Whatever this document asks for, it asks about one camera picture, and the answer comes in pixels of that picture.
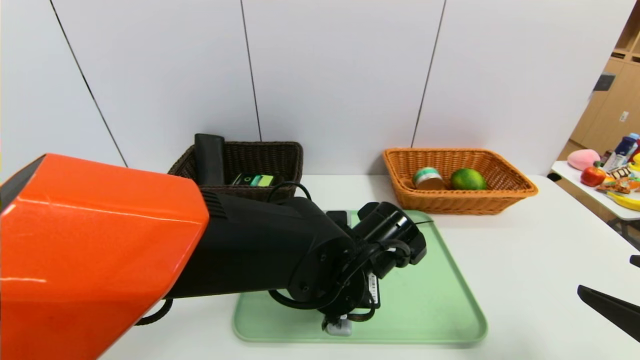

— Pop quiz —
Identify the black pump bottle green label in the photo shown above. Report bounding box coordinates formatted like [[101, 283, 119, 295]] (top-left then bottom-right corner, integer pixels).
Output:
[[232, 173, 275, 187]]

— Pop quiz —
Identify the pull-tab tin can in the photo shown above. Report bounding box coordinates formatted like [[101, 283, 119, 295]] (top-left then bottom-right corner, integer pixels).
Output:
[[413, 167, 446, 191]]

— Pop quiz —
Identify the black fabric pouch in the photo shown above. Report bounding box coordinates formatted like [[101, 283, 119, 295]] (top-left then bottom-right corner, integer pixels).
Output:
[[194, 133, 227, 187]]

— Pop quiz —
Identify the green lime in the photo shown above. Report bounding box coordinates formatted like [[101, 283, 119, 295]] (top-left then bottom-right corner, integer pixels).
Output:
[[450, 168, 488, 191]]

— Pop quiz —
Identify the clear grey cutlery case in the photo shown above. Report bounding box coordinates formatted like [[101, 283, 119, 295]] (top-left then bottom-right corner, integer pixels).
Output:
[[324, 319, 354, 337]]

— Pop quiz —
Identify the dark brown wicker basket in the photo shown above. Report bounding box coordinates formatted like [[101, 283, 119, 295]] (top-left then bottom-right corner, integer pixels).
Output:
[[167, 141, 305, 203]]

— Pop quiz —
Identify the orange wicker basket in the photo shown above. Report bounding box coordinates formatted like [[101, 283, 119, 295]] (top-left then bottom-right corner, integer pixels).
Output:
[[383, 148, 540, 216]]

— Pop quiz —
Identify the light green plastic tray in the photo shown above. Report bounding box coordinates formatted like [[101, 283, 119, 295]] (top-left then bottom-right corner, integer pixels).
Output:
[[232, 210, 489, 345]]

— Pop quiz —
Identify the white side table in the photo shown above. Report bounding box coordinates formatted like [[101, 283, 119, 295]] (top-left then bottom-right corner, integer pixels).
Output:
[[551, 161, 640, 251]]

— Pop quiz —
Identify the pink plush toy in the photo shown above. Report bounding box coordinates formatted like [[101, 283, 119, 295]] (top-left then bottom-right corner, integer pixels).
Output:
[[566, 149, 600, 172]]

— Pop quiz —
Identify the red toy apple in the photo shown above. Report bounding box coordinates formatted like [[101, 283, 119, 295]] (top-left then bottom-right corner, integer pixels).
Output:
[[580, 162, 607, 188]]

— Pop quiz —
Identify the white package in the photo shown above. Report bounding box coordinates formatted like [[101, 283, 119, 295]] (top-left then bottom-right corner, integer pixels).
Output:
[[601, 151, 626, 174]]

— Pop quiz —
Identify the orange snack packet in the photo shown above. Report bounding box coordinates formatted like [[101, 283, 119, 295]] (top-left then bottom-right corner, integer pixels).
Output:
[[596, 177, 640, 196]]

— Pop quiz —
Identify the light wooden cabinet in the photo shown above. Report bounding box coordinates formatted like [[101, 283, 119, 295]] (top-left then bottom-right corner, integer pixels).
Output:
[[570, 2, 640, 156]]

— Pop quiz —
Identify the blue capped bottle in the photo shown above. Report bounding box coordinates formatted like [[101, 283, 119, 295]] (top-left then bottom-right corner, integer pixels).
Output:
[[614, 133, 640, 158]]

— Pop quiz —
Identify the yellow banana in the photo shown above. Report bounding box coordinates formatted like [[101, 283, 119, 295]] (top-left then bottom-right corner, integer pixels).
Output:
[[606, 191, 640, 212]]

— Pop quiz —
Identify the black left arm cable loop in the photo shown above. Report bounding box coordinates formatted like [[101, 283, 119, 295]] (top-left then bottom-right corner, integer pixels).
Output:
[[135, 299, 173, 326]]

